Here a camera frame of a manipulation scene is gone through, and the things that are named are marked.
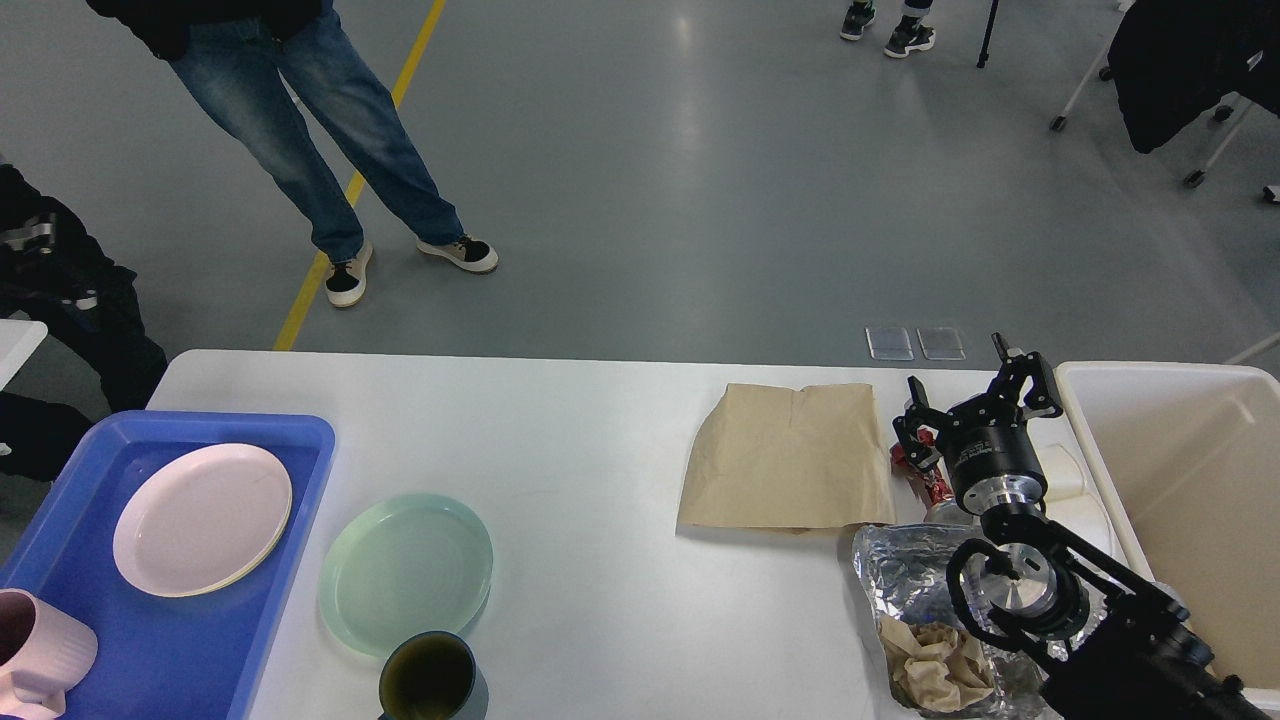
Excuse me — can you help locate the crumpled aluminium foil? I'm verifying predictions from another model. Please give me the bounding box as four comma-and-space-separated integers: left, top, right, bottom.
851, 524, 1060, 719

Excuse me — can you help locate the red snack wrapper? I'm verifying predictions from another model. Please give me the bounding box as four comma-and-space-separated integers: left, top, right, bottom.
890, 443, 955, 510

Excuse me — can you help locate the blue plastic tray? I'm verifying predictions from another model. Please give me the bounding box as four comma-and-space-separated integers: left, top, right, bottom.
3, 410, 337, 719

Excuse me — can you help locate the left floor plate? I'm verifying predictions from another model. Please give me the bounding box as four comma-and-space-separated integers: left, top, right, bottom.
865, 325, 915, 363

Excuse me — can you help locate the white foam container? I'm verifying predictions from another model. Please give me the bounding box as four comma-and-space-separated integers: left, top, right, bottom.
1039, 443, 1126, 562

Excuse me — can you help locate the crumpled brown napkin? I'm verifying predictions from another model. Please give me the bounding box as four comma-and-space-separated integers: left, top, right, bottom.
878, 615, 995, 714

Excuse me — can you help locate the person with dark sneakers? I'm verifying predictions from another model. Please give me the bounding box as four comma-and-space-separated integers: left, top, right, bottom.
838, 1, 934, 59

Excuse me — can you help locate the dark teal mug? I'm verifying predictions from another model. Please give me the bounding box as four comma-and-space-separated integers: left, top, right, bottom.
378, 630, 490, 719

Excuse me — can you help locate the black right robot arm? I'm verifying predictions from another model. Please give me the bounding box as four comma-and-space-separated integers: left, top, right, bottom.
892, 334, 1265, 719

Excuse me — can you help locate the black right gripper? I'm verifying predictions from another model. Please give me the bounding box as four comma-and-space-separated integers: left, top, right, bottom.
892, 332, 1064, 516

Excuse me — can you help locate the person in blue jeans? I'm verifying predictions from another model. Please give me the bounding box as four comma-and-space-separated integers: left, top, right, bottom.
84, 0, 500, 309

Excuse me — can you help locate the floor plate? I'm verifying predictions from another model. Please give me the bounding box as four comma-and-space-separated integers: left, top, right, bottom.
916, 325, 966, 363
865, 325, 915, 363

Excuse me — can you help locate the brown paper bag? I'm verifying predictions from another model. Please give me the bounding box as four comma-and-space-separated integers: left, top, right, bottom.
677, 383, 897, 533

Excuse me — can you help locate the pink plate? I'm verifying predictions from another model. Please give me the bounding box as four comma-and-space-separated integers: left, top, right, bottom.
111, 443, 293, 598

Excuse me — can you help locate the black tripod leg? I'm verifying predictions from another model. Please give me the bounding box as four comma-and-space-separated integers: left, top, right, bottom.
975, 0, 1001, 69

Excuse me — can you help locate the green plate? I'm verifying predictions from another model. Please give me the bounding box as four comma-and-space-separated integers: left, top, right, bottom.
317, 493, 495, 659

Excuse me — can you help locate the pink ribbed mug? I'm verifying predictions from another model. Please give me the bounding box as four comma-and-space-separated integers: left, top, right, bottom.
1, 588, 99, 719

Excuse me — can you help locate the right floor plate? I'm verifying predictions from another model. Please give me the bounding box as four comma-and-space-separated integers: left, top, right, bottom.
916, 325, 966, 363

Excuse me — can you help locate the small white side table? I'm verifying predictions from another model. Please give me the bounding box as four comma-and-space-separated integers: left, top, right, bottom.
0, 318, 49, 389

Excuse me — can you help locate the chair with black jacket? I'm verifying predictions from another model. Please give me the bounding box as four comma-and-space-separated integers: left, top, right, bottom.
1050, 1, 1277, 155

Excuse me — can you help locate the white plastic bin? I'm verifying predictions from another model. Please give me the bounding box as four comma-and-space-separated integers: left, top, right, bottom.
1055, 361, 1279, 717

